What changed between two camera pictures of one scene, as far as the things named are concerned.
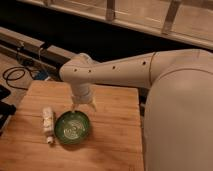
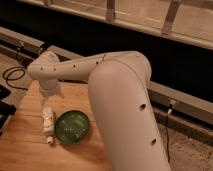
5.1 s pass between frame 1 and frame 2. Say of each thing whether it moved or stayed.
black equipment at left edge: stayed
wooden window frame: stayed
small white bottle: stayed
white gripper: moved
